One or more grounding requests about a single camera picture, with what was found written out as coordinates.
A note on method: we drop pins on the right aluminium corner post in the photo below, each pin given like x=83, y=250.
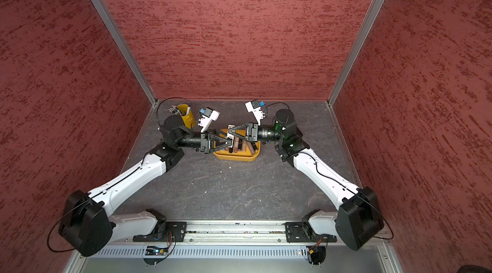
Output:
x=365, y=28

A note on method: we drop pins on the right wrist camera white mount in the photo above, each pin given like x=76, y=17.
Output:
x=255, y=107

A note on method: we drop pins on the aluminium corner post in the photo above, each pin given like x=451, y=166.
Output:
x=105, y=14
x=365, y=28

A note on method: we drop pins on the yellow metal pen cup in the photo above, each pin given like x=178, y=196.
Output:
x=187, y=115

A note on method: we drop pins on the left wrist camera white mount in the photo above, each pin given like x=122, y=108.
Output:
x=208, y=115

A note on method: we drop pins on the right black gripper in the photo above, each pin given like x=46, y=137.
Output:
x=250, y=131

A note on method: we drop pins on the aluminium front rail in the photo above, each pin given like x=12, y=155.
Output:
x=230, y=230

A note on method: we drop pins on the pens in yellow cup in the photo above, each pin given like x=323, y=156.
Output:
x=176, y=111

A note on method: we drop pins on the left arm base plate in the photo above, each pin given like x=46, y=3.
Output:
x=165, y=232

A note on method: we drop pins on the left aluminium corner post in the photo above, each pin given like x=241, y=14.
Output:
x=105, y=14

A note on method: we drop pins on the yellow plastic storage box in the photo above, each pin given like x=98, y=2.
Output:
x=248, y=156

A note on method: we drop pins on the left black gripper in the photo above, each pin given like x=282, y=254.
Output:
x=205, y=142

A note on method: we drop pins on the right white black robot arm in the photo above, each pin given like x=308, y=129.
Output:
x=358, y=217

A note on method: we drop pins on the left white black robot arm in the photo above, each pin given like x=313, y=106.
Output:
x=106, y=199

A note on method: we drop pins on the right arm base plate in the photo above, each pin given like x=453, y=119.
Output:
x=298, y=232

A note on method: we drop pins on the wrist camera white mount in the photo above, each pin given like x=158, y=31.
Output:
x=255, y=107
x=208, y=115

